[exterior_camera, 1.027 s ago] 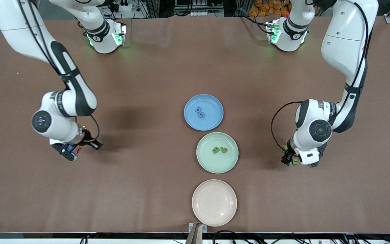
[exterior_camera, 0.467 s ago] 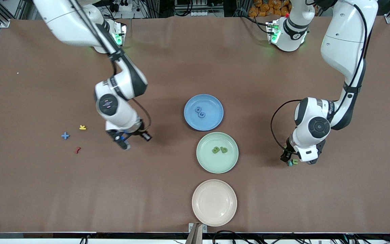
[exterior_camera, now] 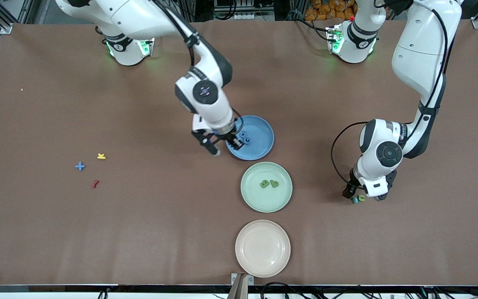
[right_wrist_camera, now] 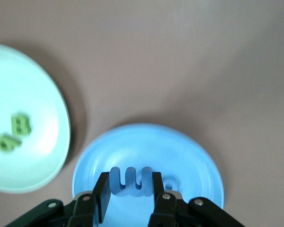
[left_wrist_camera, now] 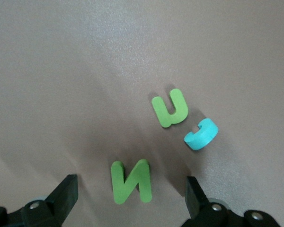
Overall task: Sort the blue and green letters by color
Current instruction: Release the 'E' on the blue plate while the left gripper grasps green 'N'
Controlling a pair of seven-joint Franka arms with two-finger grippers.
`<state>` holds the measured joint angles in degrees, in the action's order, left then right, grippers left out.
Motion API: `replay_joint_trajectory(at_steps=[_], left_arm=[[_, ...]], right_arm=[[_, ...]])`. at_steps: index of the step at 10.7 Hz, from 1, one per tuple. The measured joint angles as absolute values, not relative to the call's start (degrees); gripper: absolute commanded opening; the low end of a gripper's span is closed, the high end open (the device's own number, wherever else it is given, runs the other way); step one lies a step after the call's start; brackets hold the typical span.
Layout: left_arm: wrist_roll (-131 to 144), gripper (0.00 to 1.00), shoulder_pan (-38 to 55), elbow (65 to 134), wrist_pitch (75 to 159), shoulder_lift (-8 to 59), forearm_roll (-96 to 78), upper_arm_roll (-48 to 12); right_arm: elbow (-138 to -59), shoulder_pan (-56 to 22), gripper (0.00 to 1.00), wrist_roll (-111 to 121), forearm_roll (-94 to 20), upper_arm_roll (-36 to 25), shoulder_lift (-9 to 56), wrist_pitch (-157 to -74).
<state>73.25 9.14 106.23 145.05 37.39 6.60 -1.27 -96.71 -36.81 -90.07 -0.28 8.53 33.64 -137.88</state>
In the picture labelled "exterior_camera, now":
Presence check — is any beige round plate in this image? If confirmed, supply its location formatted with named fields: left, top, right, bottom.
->
left=235, top=220, right=291, bottom=278

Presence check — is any black base cable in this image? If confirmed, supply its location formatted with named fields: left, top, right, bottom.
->
left=293, top=10, right=332, bottom=42

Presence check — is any orange objects pile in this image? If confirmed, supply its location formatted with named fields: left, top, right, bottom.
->
left=305, top=0, right=358, bottom=21

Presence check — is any metal table edge bracket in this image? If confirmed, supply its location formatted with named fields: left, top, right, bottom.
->
left=231, top=273, right=254, bottom=299

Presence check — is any brown paper table cover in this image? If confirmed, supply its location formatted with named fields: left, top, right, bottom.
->
left=0, top=19, right=478, bottom=286

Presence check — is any blue round plate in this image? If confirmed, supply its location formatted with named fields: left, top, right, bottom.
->
left=225, top=115, right=275, bottom=161

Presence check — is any green round plate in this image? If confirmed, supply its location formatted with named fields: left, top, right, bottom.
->
left=241, top=162, right=293, bottom=213

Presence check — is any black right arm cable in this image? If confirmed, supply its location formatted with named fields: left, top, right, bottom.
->
left=152, top=0, right=244, bottom=133

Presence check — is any black looped floor cable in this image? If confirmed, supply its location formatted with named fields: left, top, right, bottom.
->
left=260, top=282, right=306, bottom=299

